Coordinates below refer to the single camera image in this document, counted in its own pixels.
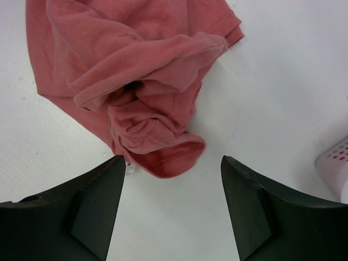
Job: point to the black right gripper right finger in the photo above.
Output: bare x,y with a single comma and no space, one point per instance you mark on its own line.
272,221

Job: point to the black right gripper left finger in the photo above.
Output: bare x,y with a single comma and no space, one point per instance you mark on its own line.
72,221

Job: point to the pink t shirt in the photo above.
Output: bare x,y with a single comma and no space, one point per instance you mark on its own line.
130,71

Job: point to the white plastic basket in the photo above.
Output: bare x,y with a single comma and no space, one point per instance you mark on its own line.
332,165

